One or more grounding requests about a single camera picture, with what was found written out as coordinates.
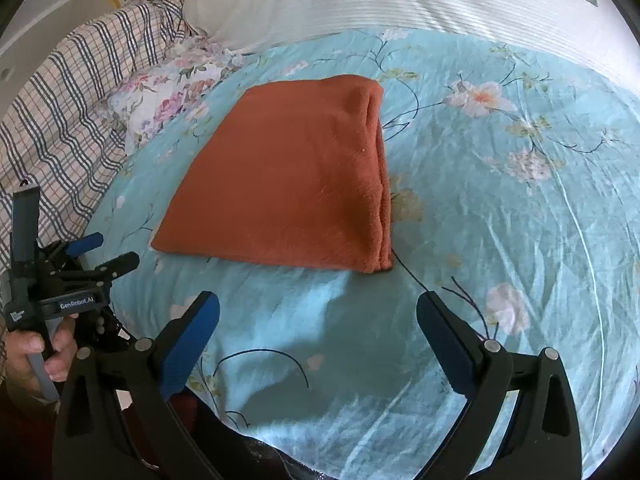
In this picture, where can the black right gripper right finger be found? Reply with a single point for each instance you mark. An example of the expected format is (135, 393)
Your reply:
(542, 440)

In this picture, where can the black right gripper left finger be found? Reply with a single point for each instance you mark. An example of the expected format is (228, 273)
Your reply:
(91, 440)

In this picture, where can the rust orange knit cloth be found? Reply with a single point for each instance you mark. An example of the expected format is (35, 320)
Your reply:
(294, 175)

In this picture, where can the left hand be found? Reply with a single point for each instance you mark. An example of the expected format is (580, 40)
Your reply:
(20, 345)

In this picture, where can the plaid checkered blanket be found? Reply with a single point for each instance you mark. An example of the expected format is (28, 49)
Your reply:
(54, 134)

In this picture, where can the pink floral white pillow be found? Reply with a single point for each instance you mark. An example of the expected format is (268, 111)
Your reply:
(146, 101)

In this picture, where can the light blue floral bedsheet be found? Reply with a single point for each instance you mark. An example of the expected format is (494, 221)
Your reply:
(515, 192)

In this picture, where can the white striped pillow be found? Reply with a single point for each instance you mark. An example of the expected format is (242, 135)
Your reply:
(594, 35)

